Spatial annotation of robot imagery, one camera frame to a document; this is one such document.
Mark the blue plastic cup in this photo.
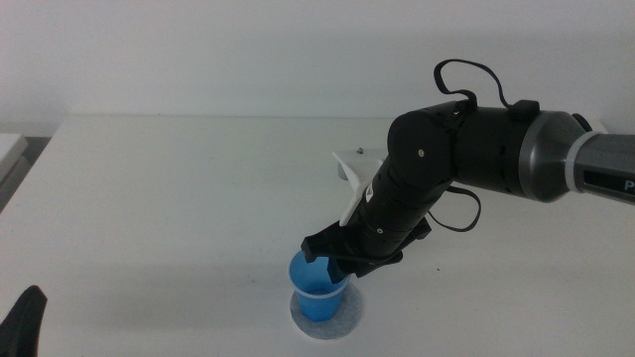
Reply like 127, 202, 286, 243
288, 248, 352, 323

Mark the white round cup mat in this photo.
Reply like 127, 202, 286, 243
289, 282, 365, 342

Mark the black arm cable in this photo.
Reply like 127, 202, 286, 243
427, 59, 513, 233

